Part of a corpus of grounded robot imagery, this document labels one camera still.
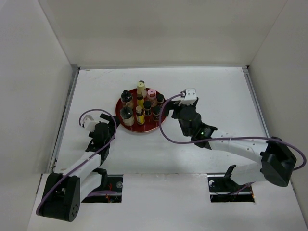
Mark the pink cap spice jar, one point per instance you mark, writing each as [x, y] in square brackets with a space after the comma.
[152, 97]

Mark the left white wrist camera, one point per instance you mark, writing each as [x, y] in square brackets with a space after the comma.
[88, 123]

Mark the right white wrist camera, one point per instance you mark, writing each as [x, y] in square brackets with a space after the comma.
[188, 96]

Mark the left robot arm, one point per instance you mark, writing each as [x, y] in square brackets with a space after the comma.
[64, 191]

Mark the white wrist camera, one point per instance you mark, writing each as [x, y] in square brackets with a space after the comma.
[188, 96]
[88, 123]

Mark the yellow label bottle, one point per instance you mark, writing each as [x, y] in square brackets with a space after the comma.
[140, 99]
[140, 115]

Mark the black cap spice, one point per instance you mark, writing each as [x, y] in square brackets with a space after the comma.
[147, 108]
[160, 99]
[156, 112]

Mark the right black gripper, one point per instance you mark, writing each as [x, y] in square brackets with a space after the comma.
[173, 105]

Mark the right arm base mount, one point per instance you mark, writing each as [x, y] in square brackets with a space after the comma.
[223, 190]

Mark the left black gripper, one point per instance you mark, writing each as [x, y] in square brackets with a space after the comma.
[111, 125]

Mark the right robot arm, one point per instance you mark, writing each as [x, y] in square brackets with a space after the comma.
[272, 160]

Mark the red round tray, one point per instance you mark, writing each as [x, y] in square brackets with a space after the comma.
[149, 124]

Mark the black knob glass jar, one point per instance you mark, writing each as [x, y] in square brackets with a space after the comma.
[127, 99]

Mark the yellow cap spice jar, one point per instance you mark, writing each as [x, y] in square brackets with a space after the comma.
[141, 86]

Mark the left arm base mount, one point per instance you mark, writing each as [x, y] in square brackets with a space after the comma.
[109, 192]

